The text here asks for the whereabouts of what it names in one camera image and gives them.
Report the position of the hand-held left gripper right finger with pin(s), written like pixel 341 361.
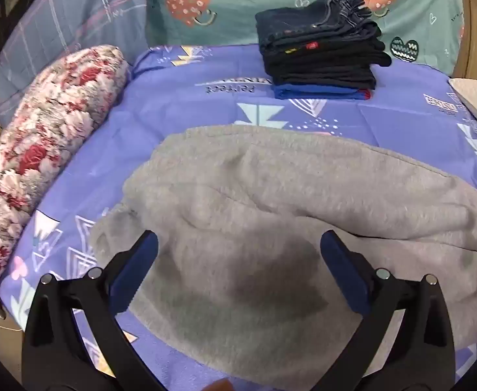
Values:
pixel 343 266

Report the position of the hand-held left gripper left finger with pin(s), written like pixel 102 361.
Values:
pixel 135 266

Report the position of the grey sweatshirt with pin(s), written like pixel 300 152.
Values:
pixel 283 195

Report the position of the folded blue pants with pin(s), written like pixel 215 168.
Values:
pixel 315 92

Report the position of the rolled floral blanket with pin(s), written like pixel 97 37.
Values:
pixel 51 130

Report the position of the purple printed bed sheet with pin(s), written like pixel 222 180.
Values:
pixel 181 102

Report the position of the blue plaid pillow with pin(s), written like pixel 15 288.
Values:
pixel 59 20

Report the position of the green heart print pillow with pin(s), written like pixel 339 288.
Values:
pixel 242 8

